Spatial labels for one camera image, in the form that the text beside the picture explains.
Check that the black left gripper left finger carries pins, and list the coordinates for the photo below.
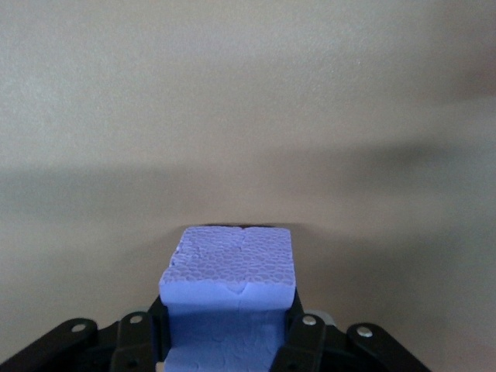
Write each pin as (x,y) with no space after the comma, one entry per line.
(128,345)

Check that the purple foam block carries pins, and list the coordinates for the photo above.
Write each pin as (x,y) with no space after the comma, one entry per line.
(228,271)

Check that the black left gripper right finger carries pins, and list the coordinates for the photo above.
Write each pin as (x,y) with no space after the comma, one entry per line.
(310,345)

